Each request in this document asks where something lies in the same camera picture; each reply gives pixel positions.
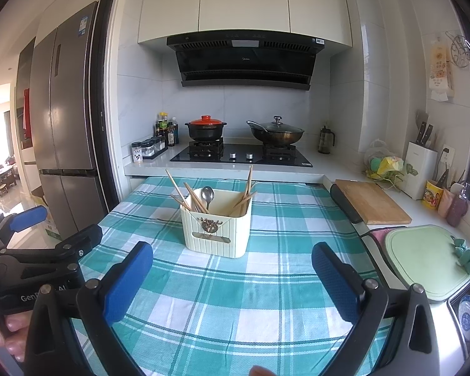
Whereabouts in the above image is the cream ribbed utensil holder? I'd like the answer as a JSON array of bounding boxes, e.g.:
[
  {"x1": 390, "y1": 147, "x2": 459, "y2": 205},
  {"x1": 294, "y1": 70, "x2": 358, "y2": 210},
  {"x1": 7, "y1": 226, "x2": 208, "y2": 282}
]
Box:
[{"x1": 179, "y1": 188, "x2": 253, "y2": 258}]

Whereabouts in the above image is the wok with glass lid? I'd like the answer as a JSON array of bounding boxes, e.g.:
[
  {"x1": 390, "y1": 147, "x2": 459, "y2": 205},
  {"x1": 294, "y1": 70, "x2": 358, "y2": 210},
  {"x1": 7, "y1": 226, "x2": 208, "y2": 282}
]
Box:
[{"x1": 247, "y1": 116, "x2": 305, "y2": 145}]

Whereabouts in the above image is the cardboard box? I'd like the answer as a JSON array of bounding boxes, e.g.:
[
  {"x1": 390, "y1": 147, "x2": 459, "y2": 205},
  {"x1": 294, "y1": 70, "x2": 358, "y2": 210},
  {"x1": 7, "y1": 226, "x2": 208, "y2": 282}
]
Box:
[{"x1": 31, "y1": 186, "x2": 63, "y2": 239}]

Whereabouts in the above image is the bunch of wooden chopsticks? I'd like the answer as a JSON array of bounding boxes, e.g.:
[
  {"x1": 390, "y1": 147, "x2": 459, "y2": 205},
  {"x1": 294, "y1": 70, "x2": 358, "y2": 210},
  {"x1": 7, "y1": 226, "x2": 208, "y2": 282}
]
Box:
[{"x1": 165, "y1": 164, "x2": 258, "y2": 218}]

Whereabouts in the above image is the black door frame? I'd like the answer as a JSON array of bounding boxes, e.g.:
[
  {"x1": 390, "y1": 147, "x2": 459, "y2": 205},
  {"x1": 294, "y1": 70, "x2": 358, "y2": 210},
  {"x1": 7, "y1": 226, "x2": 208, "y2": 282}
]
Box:
[{"x1": 84, "y1": 0, "x2": 120, "y2": 212}]

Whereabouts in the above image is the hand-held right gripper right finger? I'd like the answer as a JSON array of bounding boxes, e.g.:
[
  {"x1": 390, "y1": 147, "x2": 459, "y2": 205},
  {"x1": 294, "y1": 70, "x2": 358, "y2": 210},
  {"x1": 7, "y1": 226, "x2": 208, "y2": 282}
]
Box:
[{"x1": 311, "y1": 242, "x2": 441, "y2": 376}]

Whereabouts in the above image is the pale green cutting board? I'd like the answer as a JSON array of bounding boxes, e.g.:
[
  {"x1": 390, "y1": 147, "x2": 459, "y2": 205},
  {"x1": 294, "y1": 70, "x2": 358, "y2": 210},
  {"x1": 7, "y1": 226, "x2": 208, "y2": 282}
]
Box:
[{"x1": 384, "y1": 224, "x2": 470, "y2": 303}]

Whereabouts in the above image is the dark wooden dining furniture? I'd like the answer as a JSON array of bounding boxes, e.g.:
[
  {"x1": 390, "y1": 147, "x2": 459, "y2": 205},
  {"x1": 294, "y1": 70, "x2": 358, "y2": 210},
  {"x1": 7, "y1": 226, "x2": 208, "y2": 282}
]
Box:
[{"x1": 0, "y1": 160, "x2": 16, "y2": 196}]

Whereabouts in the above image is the purple soap dispenser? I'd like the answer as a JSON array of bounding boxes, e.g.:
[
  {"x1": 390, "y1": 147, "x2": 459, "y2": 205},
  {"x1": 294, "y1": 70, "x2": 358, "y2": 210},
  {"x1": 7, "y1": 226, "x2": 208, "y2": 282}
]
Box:
[{"x1": 446, "y1": 183, "x2": 470, "y2": 227}]

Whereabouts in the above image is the teal cloth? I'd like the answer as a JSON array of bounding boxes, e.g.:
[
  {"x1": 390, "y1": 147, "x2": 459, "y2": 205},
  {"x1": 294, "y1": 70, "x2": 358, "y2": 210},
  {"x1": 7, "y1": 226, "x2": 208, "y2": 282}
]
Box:
[{"x1": 450, "y1": 235, "x2": 470, "y2": 275}]

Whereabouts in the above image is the white knife block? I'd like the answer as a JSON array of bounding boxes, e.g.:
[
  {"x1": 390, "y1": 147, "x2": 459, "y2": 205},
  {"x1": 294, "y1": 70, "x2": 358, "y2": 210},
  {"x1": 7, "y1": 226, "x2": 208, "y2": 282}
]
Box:
[{"x1": 403, "y1": 141, "x2": 439, "y2": 200}]

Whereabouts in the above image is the black gas stove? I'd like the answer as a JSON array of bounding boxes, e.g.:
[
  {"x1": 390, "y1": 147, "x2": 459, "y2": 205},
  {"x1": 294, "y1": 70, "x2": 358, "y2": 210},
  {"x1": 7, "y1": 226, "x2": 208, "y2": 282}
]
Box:
[{"x1": 170, "y1": 140, "x2": 313, "y2": 167}]

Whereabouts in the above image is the grey steel refrigerator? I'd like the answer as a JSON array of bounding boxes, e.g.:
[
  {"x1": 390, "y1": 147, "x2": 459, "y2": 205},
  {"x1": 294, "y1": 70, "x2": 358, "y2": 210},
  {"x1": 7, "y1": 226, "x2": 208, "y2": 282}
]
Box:
[{"x1": 29, "y1": 1, "x2": 110, "y2": 239}]

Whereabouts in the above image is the wire wall rack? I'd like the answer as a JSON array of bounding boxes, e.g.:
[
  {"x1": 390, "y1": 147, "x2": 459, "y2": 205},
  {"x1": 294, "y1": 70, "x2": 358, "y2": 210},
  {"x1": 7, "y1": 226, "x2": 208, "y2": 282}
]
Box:
[{"x1": 446, "y1": 31, "x2": 470, "y2": 75}]

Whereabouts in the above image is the pink bottle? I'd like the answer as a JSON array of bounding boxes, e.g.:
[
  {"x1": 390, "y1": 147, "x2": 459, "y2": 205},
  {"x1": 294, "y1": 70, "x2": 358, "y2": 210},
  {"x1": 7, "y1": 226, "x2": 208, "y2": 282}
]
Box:
[{"x1": 438, "y1": 188, "x2": 455, "y2": 218}]

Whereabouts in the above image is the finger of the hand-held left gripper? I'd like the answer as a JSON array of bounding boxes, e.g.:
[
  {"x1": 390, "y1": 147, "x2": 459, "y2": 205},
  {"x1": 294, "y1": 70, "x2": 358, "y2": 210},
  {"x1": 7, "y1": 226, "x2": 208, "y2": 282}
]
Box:
[
  {"x1": 0, "y1": 205, "x2": 48, "y2": 243},
  {"x1": 0, "y1": 224, "x2": 103, "y2": 271}
]

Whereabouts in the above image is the pink mat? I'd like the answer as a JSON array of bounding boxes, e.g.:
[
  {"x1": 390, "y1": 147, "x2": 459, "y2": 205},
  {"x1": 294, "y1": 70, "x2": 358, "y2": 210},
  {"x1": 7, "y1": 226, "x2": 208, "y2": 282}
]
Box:
[{"x1": 360, "y1": 225, "x2": 408, "y2": 275}]

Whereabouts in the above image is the teal checked tablecloth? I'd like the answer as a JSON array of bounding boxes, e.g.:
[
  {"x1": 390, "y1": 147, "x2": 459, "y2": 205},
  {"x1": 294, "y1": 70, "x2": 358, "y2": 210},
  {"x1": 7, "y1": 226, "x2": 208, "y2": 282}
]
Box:
[{"x1": 68, "y1": 176, "x2": 396, "y2": 376}]

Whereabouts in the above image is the yellow printed cup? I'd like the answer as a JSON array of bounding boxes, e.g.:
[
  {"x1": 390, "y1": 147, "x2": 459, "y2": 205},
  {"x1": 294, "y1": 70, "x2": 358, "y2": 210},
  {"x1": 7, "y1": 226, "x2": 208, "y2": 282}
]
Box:
[{"x1": 423, "y1": 179, "x2": 445, "y2": 209}]

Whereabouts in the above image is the black clay pot red lid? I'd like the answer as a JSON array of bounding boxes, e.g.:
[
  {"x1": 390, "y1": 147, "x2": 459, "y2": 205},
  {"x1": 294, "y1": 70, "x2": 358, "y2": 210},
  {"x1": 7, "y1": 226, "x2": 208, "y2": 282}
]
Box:
[{"x1": 185, "y1": 115, "x2": 227, "y2": 142}]

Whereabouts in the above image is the wooden cutting board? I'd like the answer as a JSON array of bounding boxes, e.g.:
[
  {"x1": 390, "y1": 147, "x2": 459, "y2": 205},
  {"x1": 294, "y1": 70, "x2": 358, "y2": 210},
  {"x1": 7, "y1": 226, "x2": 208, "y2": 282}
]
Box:
[{"x1": 335, "y1": 179, "x2": 413, "y2": 226}]

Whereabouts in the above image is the red wall hanging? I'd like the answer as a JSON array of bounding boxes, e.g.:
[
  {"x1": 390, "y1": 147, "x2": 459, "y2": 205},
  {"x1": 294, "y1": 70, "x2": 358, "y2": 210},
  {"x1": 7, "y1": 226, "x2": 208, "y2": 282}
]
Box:
[{"x1": 23, "y1": 88, "x2": 31, "y2": 139}]

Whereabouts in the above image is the steel spoon thin handle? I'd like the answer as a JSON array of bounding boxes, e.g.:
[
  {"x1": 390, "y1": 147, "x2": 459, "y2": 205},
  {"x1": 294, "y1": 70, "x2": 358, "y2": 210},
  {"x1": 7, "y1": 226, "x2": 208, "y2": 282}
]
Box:
[{"x1": 201, "y1": 186, "x2": 215, "y2": 212}]

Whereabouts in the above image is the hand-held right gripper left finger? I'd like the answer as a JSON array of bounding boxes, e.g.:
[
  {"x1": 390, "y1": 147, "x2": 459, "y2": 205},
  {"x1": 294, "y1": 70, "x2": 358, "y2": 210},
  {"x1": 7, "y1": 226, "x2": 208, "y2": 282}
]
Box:
[{"x1": 25, "y1": 241, "x2": 154, "y2": 376}]

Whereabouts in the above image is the rack of spice jars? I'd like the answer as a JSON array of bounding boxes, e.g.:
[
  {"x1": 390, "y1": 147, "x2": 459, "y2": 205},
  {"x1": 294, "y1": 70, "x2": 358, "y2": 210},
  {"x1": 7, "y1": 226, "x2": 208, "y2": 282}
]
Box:
[{"x1": 141, "y1": 137, "x2": 169, "y2": 159}]

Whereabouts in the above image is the glass french press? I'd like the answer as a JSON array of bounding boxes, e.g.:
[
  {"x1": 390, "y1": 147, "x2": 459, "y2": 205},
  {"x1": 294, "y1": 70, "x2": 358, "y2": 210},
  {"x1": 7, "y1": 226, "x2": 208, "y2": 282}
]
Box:
[{"x1": 318, "y1": 125, "x2": 336, "y2": 154}]

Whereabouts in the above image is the person's left hand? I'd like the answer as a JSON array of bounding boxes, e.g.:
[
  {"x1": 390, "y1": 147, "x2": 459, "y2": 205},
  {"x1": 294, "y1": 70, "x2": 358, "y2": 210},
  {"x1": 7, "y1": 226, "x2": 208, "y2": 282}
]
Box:
[{"x1": 0, "y1": 309, "x2": 34, "y2": 363}]

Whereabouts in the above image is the black oblong bar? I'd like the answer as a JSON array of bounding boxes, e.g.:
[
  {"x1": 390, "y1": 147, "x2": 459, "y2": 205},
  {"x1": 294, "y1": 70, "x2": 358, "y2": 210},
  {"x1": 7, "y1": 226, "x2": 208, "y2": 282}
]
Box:
[{"x1": 330, "y1": 184, "x2": 364, "y2": 225}]

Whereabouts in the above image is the black range hood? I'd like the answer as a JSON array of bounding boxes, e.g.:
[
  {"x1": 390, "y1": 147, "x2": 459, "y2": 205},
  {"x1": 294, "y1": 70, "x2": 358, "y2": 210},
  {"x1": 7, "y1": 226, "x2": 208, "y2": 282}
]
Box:
[{"x1": 166, "y1": 30, "x2": 325, "y2": 91}]

